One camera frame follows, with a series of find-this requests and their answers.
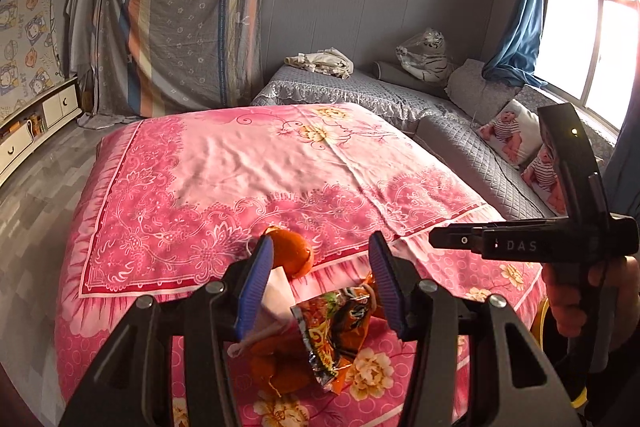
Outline grey quilted cushion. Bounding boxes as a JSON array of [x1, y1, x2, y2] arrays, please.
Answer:
[[446, 59, 524, 116]]

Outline pink floral blanket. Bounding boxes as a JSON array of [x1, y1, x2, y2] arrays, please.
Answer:
[[55, 103, 549, 427]]

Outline white low cabinet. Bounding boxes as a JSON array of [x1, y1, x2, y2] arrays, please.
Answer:
[[0, 77, 84, 188]]

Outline blue curtain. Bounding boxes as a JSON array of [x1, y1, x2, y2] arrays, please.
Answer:
[[482, 0, 549, 88]]

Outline grey quilted sofa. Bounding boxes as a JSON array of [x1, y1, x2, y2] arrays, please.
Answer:
[[250, 59, 619, 224]]

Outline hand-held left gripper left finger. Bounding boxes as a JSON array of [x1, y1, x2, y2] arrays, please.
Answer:
[[59, 236, 276, 427]]

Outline shiny printed snack packet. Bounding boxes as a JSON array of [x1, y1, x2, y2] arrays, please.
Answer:
[[290, 286, 374, 394]]

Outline person's torso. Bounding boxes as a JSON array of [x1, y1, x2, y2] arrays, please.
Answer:
[[601, 106, 640, 221]]

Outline tiger plush in plastic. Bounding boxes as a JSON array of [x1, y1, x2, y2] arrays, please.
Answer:
[[395, 28, 456, 82]]

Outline person's right hand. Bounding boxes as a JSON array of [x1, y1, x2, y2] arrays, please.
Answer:
[[542, 256, 640, 353]]

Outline grey bolster pillow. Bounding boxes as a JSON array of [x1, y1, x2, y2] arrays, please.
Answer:
[[372, 61, 451, 100]]

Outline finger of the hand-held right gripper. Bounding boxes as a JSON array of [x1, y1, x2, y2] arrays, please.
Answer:
[[428, 222, 487, 251]]

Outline large bright window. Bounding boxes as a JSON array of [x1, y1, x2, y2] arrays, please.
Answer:
[[534, 0, 640, 134]]

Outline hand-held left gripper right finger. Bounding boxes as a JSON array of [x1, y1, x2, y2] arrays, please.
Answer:
[[368, 231, 582, 427]]

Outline baby print pillow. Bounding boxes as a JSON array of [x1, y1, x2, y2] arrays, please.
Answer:
[[520, 144, 569, 216], [477, 99, 546, 166]]

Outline cartoon print wall cloth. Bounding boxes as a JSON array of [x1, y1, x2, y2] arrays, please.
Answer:
[[0, 0, 64, 124]]

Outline white draped cloth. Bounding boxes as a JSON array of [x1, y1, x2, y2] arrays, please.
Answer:
[[65, 0, 114, 78]]

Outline person's right forearm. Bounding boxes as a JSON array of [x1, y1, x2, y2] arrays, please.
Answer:
[[584, 341, 640, 427]]

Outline striped grey hanging cloth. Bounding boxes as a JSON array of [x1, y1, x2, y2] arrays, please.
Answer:
[[95, 0, 272, 118]]

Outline white plastic bag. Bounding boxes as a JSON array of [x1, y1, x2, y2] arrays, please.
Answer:
[[227, 239, 297, 358]]

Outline orange plastic bag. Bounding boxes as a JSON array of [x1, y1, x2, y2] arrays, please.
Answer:
[[247, 227, 402, 408]]

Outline crumpled cream cloth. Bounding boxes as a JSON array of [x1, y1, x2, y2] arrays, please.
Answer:
[[285, 48, 355, 80]]

